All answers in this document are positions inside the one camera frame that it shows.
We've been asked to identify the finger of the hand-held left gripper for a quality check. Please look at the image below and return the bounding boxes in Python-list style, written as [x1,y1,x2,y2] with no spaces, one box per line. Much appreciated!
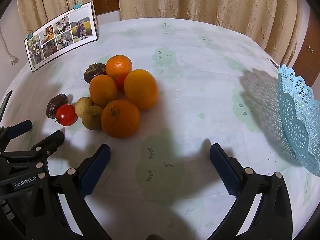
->
[0,91,33,152]
[7,130,65,168]

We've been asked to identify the brown wooden window sill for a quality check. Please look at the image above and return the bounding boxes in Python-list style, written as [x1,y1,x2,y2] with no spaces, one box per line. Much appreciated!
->
[92,0,120,15]

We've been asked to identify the dark brown water chestnut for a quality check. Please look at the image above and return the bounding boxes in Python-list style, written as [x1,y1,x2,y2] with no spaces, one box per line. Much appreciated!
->
[84,63,107,84]
[46,94,69,118]

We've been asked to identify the tan longan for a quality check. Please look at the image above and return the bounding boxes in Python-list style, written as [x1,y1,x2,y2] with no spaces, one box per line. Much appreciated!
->
[74,97,93,118]
[81,105,104,130]

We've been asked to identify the red cherry tomato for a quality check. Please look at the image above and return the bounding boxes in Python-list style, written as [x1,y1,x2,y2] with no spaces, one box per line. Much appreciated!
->
[114,73,129,93]
[55,103,78,127]

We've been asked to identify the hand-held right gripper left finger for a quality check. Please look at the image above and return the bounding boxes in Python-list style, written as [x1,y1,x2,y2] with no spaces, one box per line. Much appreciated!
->
[26,144,111,240]

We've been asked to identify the photo collage poster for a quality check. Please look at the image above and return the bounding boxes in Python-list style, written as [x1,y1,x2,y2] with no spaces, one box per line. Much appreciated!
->
[24,2,99,73]

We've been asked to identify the large orange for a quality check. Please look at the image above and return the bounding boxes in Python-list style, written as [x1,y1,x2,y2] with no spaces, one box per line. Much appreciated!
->
[124,69,159,110]

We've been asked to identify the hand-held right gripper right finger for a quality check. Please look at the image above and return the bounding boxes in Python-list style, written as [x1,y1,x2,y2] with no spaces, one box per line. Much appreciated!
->
[209,143,292,240]

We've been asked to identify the white power cable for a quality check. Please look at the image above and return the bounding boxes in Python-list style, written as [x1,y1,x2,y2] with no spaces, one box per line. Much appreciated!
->
[0,27,18,66]

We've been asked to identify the narrow beige curtain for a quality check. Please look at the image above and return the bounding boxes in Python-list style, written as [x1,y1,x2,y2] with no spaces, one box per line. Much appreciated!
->
[16,0,93,34]

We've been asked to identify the light blue plastic lattice basket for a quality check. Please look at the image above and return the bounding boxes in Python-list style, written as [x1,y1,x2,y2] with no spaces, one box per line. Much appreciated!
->
[277,64,320,177]

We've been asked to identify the wide beige curtain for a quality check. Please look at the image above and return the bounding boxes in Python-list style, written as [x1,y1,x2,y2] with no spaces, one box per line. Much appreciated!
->
[116,0,304,67]

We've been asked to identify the brown wooden panel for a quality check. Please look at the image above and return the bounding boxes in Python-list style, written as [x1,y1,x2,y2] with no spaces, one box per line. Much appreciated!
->
[292,25,320,87]

